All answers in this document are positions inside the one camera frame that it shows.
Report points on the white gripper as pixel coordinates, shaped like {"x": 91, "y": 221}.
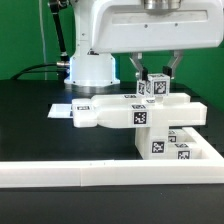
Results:
{"x": 125, "y": 26}

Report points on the white tagged nut cube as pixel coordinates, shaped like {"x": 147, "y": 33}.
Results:
{"x": 141, "y": 88}
{"x": 158, "y": 85}

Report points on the white chair back part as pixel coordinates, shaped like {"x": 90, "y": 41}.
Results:
{"x": 132, "y": 111}

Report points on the white chair seat part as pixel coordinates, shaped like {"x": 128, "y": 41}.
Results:
{"x": 151, "y": 142}

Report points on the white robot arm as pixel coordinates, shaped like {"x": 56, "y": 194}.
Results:
{"x": 87, "y": 67}

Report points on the white base tag sheet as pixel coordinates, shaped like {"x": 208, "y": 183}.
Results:
{"x": 60, "y": 111}

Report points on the white U-shaped obstacle fence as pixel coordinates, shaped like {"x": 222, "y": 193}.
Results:
{"x": 209, "y": 169}

